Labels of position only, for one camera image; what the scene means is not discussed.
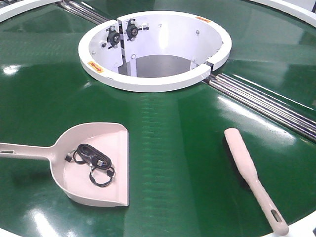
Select thick black usb cable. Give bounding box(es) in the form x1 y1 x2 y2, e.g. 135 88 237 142
77 144 112 170

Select thin black cable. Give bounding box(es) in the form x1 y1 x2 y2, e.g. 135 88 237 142
64 149 116 188

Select pink plastic dustpan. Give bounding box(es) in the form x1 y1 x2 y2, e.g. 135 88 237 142
0 122 129 207

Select pink hand brush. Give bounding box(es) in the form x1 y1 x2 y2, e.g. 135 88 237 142
224 128 289 236

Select green conveyor belt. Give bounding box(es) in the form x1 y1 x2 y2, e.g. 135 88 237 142
0 4 316 237

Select rear steel conveyor rollers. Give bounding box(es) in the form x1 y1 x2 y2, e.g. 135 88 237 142
56 0 109 25

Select steel conveyor rollers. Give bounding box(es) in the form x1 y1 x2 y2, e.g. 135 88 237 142
203 74 316 142
56 0 109 25

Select right steel conveyor rollers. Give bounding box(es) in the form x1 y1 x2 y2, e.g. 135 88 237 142
203 74 316 142

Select yellow arrow sticker front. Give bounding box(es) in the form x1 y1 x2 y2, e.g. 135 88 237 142
88 61 104 73

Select yellow arrow sticker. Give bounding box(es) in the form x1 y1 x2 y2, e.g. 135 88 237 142
196 16 211 23
88 61 104 73

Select left black bearing block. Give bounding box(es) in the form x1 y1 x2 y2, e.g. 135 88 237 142
106 26 120 49

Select black bearing block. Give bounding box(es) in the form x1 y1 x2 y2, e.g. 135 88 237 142
106 26 120 49
125 19 149 41

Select right black bearing block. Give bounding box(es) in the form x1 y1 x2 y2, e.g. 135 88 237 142
125 19 149 41

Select yellow arrow sticker rear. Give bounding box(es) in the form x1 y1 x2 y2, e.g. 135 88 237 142
196 16 211 23

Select white outer rim right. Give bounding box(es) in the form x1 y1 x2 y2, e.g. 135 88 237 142
252 0 316 28

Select white rim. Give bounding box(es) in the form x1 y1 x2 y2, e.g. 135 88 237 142
0 0 57 22
252 0 316 28

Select white outer rim left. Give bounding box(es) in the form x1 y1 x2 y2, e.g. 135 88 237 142
0 0 57 22

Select white inner conveyor ring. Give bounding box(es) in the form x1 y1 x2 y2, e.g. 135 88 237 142
78 10 233 93

